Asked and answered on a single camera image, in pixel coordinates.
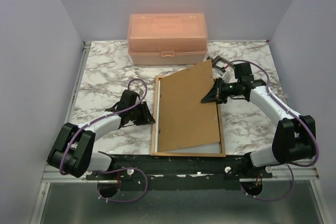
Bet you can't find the blue wooden picture frame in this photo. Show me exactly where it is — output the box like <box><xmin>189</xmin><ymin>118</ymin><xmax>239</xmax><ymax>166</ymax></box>
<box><xmin>150</xmin><ymin>76</ymin><xmax>226</xmax><ymax>158</ymax></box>

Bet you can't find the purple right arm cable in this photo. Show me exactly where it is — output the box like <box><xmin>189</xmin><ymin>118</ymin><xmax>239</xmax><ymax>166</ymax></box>
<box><xmin>223</xmin><ymin>60</ymin><xmax>320</xmax><ymax>201</ymax></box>

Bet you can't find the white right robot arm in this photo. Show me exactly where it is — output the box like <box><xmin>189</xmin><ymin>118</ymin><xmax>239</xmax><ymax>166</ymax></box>
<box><xmin>201</xmin><ymin>78</ymin><xmax>319</xmax><ymax>178</ymax></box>

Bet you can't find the photo print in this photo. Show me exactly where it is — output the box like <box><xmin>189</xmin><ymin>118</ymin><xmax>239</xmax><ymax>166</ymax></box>
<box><xmin>153</xmin><ymin>79</ymin><xmax>221</xmax><ymax>154</ymax></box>

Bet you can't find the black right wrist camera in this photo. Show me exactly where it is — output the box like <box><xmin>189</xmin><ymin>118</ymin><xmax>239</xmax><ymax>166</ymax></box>
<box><xmin>234</xmin><ymin>62</ymin><xmax>253</xmax><ymax>81</ymax></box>

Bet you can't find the black metal crank handle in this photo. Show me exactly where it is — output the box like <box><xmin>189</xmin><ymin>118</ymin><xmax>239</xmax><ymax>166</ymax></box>
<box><xmin>206</xmin><ymin>55</ymin><xmax>232</xmax><ymax>72</ymax></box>

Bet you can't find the orange translucent plastic storage box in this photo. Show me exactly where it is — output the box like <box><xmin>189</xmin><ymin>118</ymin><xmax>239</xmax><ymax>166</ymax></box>
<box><xmin>128</xmin><ymin>13</ymin><xmax>208</xmax><ymax>66</ymax></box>

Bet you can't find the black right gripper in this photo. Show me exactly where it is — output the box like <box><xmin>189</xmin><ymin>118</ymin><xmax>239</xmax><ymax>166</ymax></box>
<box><xmin>201</xmin><ymin>77</ymin><xmax>242</xmax><ymax>104</ymax></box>

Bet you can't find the aluminium extrusion table frame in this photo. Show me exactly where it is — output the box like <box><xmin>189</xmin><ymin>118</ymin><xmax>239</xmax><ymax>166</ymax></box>
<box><xmin>28</xmin><ymin>41</ymin><xmax>91</xmax><ymax>224</ymax></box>

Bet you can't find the brown cardboard backing board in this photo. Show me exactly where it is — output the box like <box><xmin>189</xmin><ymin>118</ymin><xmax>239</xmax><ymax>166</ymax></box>
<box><xmin>156</xmin><ymin>59</ymin><xmax>222</xmax><ymax>153</ymax></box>

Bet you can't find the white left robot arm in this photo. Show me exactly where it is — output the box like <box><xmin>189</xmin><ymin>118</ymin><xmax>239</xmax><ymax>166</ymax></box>
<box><xmin>47</xmin><ymin>90</ymin><xmax>155</xmax><ymax>179</ymax></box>

